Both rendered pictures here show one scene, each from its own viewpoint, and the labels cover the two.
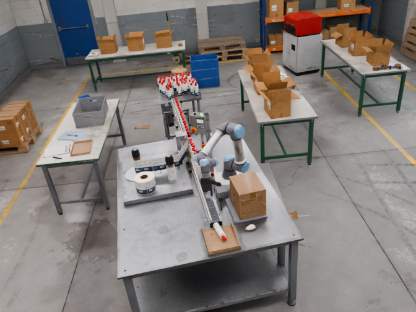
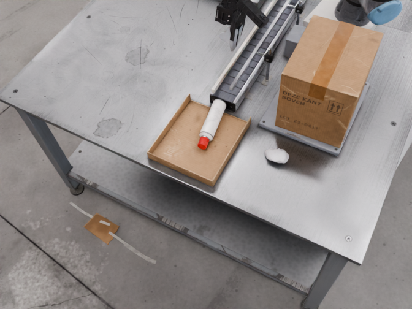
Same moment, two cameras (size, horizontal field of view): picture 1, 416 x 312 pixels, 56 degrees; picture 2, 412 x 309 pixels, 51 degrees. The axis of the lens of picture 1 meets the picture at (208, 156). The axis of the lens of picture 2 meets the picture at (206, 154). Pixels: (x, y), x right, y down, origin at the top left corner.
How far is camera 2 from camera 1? 2.11 m
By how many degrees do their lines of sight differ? 39
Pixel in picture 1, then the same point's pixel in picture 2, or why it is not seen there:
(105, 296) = not seen: hidden behind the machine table
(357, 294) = not seen: outside the picture
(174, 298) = (133, 170)
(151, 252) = (77, 86)
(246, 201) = (297, 97)
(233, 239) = (219, 157)
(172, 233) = (141, 72)
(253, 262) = not seen: hidden behind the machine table
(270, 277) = (296, 247)
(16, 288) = (18, 25)
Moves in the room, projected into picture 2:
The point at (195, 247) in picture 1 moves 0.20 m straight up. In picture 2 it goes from (146, 124) to (136, 88)
